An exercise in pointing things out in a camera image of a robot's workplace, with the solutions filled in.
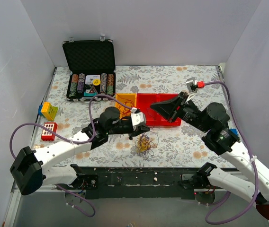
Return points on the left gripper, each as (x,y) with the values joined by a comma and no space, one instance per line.
(133,131)

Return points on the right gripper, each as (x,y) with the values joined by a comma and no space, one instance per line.
(178,109)

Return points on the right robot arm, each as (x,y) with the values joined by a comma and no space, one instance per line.
(213,121)

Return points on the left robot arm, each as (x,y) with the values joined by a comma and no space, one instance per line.
(33,168)

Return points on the red bin left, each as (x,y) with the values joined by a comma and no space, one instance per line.
(144,101)

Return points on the yellow plastic bin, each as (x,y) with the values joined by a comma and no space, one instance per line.
(128,99)

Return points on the black orange chip stack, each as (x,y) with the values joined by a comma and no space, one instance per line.
(110,81)

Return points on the triangular all in marker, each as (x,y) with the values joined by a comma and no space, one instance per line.
(92,90)

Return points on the yellow big blind button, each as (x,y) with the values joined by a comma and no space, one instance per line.
(96,82)

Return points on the teal card holder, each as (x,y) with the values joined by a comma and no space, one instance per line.
(87,94)

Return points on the small blue block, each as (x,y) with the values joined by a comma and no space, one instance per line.
(234,131)

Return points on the white playing card deck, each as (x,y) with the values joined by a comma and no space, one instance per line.
(90,78)

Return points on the green blue chip stack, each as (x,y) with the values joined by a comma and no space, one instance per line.
(72,92)

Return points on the purple chip stack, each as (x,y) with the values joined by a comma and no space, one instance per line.
(81,83)

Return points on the black poker chip case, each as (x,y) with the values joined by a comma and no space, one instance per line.
(90,57)

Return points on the yellow green toy block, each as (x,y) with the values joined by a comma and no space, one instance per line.
(48,111)

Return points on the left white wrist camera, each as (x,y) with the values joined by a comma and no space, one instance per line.
(137,117)

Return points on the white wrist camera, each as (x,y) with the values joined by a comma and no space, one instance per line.
(137,117)
(193,86)

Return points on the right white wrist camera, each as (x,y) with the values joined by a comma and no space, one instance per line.
(193,86)

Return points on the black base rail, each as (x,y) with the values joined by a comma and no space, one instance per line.
(110,182)

